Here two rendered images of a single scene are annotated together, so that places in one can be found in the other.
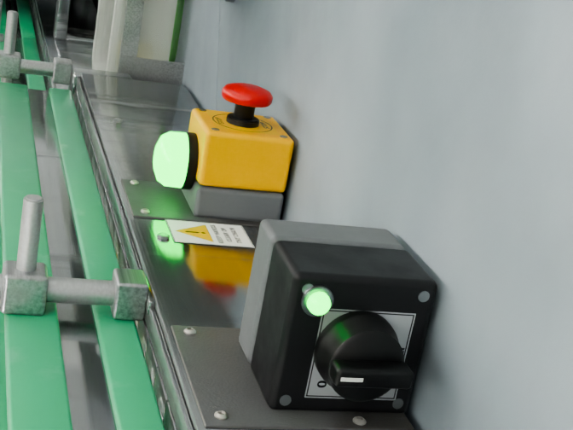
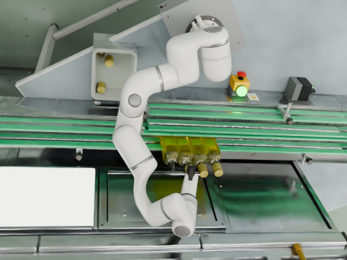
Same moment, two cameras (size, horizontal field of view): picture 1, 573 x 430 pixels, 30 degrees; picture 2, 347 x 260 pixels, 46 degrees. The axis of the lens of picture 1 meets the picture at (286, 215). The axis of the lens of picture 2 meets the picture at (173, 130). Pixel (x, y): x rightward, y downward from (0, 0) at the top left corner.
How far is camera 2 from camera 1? 1.99 m
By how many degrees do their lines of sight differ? 76
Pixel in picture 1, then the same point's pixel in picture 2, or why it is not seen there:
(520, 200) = (319, 64)
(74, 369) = (298, 115)
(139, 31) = not seen: hidden behind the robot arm
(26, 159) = (216, 113)
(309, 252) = (305, 83)
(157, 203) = (243, 99)
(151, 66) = not seen: hidden behind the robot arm
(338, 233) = (296, 80)
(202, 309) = (283, 101)
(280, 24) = not seen: hidden behind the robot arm
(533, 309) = (324, 72)
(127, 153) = (214, 99)
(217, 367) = (300, 102)
